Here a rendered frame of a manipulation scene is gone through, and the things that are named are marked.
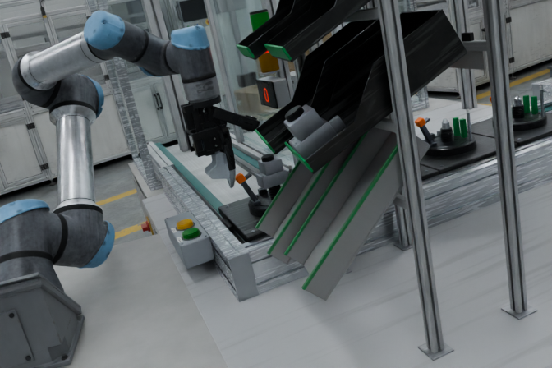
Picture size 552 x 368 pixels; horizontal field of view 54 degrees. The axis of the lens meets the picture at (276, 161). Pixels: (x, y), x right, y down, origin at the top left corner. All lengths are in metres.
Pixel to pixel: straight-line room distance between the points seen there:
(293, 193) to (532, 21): 6.50
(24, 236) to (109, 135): 5.39
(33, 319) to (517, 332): 0.84
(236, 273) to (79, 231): 0.39
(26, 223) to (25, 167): 5.24
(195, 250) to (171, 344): 0.24
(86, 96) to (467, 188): 0.99
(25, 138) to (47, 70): 5.10
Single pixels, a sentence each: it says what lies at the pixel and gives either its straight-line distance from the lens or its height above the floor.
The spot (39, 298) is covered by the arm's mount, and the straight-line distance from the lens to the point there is 1.10.
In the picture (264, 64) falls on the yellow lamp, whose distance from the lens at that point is 1.41.
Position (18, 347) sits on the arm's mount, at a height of 0.92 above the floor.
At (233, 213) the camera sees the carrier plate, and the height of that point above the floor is 0.97.
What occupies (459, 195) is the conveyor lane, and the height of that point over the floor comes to 0.91.
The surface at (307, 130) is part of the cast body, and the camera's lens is 0.80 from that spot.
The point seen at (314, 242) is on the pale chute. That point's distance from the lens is 0.94.
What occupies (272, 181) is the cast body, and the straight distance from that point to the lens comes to 1.25.
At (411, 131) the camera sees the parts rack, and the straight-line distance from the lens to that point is 0.77.
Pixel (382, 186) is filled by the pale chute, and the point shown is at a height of 1.14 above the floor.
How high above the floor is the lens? 1.43
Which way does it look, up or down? 16 degrees down
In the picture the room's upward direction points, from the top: 12 degrees counter-clockwise
